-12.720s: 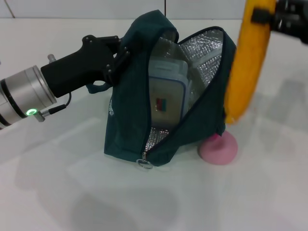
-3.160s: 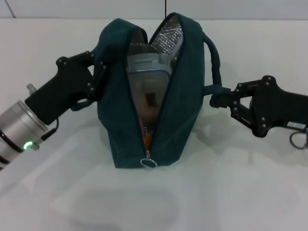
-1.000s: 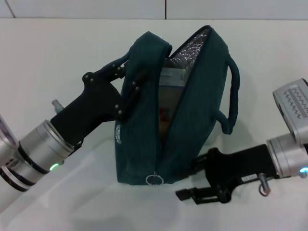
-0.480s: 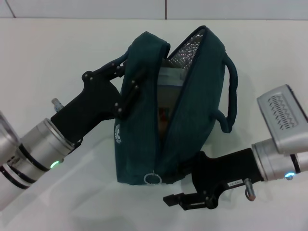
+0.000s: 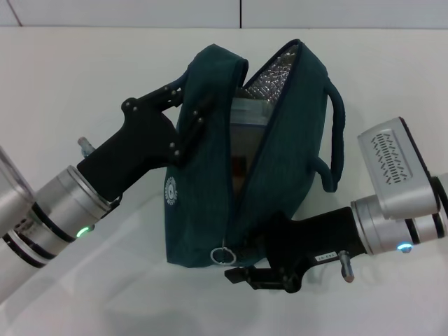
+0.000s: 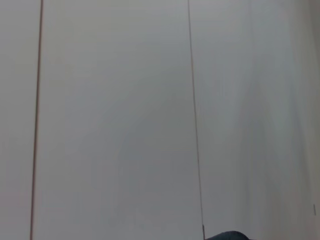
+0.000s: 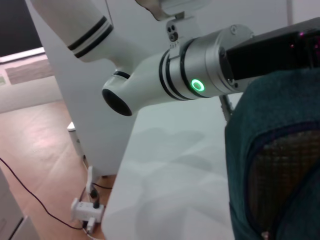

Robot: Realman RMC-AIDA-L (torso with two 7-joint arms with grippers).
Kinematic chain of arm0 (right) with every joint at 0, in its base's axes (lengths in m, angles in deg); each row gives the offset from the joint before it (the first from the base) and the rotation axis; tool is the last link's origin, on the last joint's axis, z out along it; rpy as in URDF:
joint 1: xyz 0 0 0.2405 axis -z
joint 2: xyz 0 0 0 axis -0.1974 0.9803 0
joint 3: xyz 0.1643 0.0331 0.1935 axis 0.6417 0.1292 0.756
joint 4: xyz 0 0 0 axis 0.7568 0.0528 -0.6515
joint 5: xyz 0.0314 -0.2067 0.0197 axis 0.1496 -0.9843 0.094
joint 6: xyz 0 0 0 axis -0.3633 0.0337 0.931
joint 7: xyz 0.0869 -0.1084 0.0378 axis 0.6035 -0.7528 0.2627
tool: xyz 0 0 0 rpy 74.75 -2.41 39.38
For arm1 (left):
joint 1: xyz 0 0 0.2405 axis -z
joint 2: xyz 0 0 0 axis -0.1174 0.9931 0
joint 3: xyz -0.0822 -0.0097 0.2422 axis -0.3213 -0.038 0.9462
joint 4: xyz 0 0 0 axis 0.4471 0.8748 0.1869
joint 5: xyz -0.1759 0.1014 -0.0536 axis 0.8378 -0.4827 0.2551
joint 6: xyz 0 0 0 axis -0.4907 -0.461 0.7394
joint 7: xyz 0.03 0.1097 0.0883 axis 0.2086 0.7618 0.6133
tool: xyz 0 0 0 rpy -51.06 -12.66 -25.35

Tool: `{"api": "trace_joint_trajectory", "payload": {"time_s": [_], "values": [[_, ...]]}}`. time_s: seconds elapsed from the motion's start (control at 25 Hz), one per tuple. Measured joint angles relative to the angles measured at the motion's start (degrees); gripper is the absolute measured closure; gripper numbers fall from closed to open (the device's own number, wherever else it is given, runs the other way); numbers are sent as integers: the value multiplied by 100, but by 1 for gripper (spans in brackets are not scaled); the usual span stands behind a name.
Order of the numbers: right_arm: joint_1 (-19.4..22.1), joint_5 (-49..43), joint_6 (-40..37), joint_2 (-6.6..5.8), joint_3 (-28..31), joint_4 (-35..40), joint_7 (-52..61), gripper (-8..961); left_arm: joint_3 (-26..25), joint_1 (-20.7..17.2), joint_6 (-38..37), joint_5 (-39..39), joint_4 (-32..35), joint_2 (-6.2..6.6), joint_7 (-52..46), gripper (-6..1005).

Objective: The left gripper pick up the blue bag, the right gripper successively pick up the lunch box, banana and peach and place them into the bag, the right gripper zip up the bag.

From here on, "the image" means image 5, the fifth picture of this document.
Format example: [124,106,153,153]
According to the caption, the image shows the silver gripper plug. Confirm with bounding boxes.
[337,250,356,284]
[77,136,94,155]

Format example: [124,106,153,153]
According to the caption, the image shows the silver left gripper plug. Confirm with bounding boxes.
[77,136,94,155]

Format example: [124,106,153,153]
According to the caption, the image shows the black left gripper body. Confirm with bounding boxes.
[76,94,186,203]

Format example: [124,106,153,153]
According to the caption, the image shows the clear food container blue rim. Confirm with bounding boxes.
[229,97,276,197]

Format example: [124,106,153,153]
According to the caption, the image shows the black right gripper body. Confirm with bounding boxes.
[258,206,368,294]

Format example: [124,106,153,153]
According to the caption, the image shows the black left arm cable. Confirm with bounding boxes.
[103,194,123,211]

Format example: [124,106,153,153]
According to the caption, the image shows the dark teal insulated lunch bag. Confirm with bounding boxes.
[163,38,347,270]

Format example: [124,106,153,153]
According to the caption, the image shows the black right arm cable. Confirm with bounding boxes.
[430,174,448,211]

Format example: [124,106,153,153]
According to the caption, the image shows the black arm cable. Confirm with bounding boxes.
[103,194,123,211]
[430,174,448,211]

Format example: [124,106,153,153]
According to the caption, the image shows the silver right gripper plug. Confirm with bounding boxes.
[337,250,356,284]

